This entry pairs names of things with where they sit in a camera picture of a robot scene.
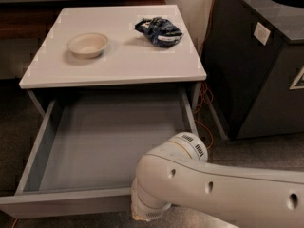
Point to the dark wooden bench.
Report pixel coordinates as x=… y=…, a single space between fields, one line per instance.
x=35 y=19

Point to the blue chip bag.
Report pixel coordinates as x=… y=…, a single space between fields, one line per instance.
x=160 y=32

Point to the white top drawer cabinet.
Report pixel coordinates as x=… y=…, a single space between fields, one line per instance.
x=129 y=58

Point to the white label on bin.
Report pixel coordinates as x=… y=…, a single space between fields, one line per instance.
x=262 y=34

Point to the black trash bin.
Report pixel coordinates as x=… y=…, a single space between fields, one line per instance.
x=258 y=90

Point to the white paper bowl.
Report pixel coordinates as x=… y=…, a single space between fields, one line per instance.
x=88 y=45

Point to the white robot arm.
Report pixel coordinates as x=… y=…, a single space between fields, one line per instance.
x=177 y=173

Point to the grey top drawer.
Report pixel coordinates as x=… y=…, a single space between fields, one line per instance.
x=85 y=155

